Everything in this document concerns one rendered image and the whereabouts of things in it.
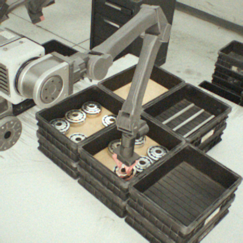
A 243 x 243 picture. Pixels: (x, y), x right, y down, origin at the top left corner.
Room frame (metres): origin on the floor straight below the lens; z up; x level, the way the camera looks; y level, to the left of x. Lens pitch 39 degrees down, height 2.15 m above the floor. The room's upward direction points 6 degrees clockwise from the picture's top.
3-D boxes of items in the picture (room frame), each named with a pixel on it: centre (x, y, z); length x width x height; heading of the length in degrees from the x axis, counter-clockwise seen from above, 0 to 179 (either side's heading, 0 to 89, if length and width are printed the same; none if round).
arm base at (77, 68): (1.10, 0.18, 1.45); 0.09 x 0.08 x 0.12; 55
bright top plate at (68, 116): (1.62, 0.23, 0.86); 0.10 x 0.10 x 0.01
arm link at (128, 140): (1.26, -0.04, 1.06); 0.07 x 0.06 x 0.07; 145
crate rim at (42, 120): (1.57, 0.17, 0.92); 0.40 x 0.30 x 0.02; 140
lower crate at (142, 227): (1.19, -0.29, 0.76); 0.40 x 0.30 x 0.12; 140
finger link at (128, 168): (1.25, -0.04, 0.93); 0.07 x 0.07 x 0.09; 50
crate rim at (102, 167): (1.38, -0.06, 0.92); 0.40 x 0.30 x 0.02; 140
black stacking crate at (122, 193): (1.38, -0.06, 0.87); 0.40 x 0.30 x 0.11; 140
